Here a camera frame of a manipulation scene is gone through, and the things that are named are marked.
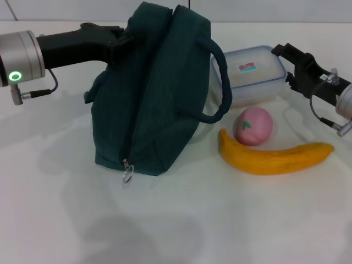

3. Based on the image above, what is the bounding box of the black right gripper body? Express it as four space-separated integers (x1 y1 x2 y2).
293 51 352 105

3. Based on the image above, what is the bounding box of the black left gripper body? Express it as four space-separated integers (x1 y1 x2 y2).
35 23 125 70

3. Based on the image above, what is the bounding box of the clear plastic food container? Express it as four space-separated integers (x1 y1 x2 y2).
211 45 287 108

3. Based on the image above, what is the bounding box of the dark teal fabric bag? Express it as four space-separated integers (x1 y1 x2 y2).
84 1 233 177

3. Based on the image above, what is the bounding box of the pink toy peach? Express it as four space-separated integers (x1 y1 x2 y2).
233 107 274 146

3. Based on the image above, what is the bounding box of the yellow banana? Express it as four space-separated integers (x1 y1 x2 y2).
218 128 335 176

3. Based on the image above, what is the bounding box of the small clear cylindrical plug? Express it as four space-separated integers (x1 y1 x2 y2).
326 68 340 85

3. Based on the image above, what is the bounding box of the dark right arm cable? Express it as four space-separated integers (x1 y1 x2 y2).
309 79 352 138

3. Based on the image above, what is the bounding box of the dark arm cable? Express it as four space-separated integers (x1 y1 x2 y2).
9 68 59 106
309 79 352 138

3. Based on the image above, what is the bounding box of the dark left arm cable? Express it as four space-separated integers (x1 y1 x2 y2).
9 68 59 106

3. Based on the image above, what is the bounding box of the silver zipper pull ring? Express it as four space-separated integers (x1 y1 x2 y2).
122 158 135 186

